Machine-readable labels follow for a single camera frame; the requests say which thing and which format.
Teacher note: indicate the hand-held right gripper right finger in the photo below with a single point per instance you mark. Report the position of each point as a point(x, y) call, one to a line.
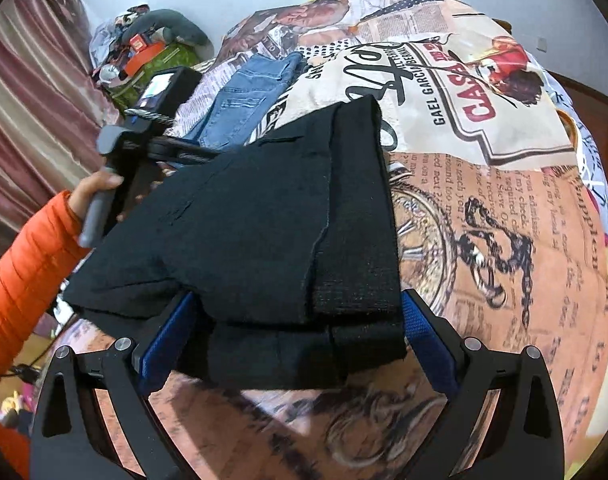
point(426, 332)

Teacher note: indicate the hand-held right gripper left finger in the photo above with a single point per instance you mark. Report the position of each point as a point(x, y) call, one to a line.
point(168, 335)

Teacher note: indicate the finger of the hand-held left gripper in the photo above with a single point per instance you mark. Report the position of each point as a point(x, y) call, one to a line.
point(183, 151)

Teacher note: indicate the black pants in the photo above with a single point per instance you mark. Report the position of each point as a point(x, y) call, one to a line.
point(264, 220)

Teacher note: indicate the person's left forearm orange sleeve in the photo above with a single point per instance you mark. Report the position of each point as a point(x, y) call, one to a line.
point(23, 285)

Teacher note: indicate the person's left hand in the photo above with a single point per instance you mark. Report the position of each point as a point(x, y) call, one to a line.
point(86, 192)

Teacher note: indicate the orange box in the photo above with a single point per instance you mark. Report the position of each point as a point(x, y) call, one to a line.
point(143, 60)

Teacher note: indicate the blue jeans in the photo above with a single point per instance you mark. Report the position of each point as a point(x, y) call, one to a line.
point(244, 95)

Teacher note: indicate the green patterned storage bag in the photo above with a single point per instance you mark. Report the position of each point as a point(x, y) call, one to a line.
point(181, 57)

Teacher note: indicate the small red box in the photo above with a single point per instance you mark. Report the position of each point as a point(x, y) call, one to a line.
point(138, 42)

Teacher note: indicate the pile of clothes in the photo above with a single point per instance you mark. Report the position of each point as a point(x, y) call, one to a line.
point(108, 40)

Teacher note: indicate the striped brown curtain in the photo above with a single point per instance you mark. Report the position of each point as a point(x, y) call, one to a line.
point(28, 85)

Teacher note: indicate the grey long pillow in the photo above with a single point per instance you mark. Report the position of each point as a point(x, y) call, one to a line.
point(178, 27)

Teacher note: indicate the printed blanket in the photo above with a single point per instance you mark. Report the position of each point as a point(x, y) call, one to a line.
point(509, 210)

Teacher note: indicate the clutter of small packets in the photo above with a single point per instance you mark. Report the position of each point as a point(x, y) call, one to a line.
point(16, 410)

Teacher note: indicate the white wall socket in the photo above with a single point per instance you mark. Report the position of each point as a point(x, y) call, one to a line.
point(542, 44)

